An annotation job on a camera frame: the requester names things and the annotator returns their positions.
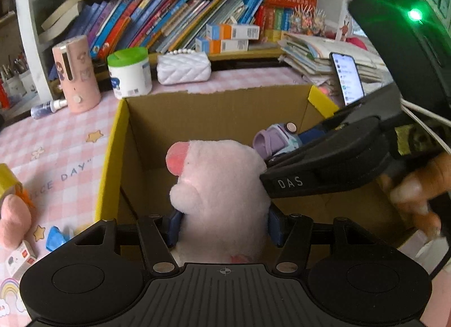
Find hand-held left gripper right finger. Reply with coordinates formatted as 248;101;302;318
268;206;384;275

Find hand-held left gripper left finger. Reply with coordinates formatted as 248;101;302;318
72;211;182;276

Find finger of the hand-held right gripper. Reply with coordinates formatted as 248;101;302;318
260;163;321;198
264;116;353;170

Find purple plastic toy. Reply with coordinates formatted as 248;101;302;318
253;122;304;158

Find pink paw plush toy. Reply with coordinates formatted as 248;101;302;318
166;140;273;265

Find yellow cardboard box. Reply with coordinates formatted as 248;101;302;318
95;84;418;268

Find small blue plastic item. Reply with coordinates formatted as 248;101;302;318
46;226;74;252

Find pink plush with orange trim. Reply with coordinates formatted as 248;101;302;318
0;189;35;248

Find person's right hand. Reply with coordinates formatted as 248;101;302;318
382;153;451;239

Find pink rabbit cutout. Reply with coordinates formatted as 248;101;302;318
336;13;353;42

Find smartphone with lit screen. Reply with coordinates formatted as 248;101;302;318
330;52;365;106

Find stack of papers and booklets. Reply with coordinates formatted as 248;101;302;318
278;33;392;87

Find colourful spiky paper decoration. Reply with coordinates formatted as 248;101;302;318
289;5;326;37

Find pink checkered tablecloth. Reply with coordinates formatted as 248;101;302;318
0;64;318;327

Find colourful thick standing books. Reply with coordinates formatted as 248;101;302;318
254;6;293;43

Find orange and white carton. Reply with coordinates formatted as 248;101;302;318
195;38;249;55
206;24;260;41

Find white quilted purse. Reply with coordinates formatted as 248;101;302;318
157;49;211;85

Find small white box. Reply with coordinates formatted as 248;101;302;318
5;240;37;278

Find white jar with green lid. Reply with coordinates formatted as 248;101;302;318
107;48;153;100

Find yellow tape roll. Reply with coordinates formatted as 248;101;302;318
0;163;23;208

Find clear spray bottle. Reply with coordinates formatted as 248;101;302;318
30;99;67;120

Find person's pink clothing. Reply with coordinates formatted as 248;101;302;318
419;267;451;327

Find pink cylindrical dispenser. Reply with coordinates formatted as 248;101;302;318
52;35;101;113

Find row of leaning children's books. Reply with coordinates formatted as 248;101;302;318
39;0;268;60

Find white pen holder with brushes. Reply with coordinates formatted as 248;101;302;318
0;52;29;99

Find white and wooden bookshelf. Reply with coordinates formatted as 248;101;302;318
14;0;348;102

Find white cable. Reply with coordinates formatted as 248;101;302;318
401;99;451;155

